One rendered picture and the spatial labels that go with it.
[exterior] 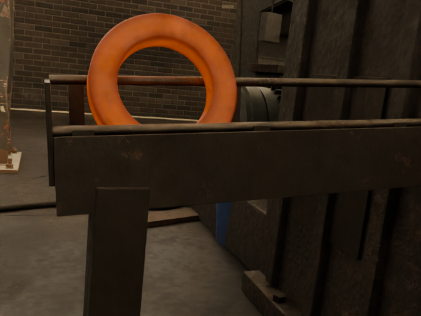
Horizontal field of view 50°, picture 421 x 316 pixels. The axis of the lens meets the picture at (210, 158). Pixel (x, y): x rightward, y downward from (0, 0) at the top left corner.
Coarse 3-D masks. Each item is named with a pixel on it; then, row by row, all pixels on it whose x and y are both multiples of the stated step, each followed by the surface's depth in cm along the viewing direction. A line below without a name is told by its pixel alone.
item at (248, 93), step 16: (256, 96) 188; (272, 96) 193; (240, 112) 191; (256, 112) 184; (272, 112) 188; (192, 208) 231; (208, 208) 210; (240, 208) 177; (256, 208) 165; (208, 224) 209; (240, 224) 176; (256, 224) 163; (240, 240) 176; (256, 240) 163; (240, 256) 175; (256, 256) 162
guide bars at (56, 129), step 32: (64, 128) 47; (96, 128) 48; (128, 128) 49; (160, 128) 51; (192, 128) 52; (224, 128) 53; (256, 128) 54; (288, 128) 56; (320, 128) 58; (352, 128) 60
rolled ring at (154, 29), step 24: (120, 24) 54; (144, 24) 55; (168, 24) 56; (192, 24) 57; (96, 48) 52; (120, 48) 53; (192, 48) 57; (216, 48) 57; (96, 72) 52; (216, 72) 57; (96, 96) 52; (216, 96) 56; (96, 120) 53; (120, 120) 52; (216, 120) 56
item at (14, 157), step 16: (0, 0) 263; (0, 16) 266; (0, 32) 267; (0, 48) 269; (0, 64) 271; (0, 80) 272; (0, 96) 273; (0, 112) 276; (0, 128) 278; (0, 144) 280; (0, 160) 281; (16, 160) 300
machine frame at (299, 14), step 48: (336, 0) 118; (384, 0) 101; (288, 48) 140; (336, 48) 117; (384, 48) 101; (288, 96) 139; (336, 96) 112; (384, 96) 99; (384, 192) 95; (288, 240) 136; (336, 240) 113; (384, 240) 96; (288, 288) 136; (336, 288) 114; (384, 288) 98
